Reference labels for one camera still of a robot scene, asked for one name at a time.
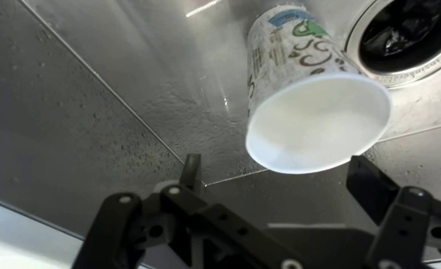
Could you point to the round sink drain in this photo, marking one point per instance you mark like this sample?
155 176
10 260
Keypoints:
403 29

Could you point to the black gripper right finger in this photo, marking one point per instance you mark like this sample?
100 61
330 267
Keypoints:
414 228

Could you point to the printed white paper cup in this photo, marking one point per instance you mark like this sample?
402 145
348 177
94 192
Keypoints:
318 124

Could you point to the stainless steel sink basin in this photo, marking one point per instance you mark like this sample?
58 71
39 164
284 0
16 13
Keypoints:
79 98

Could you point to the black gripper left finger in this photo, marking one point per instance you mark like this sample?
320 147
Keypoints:
190 224

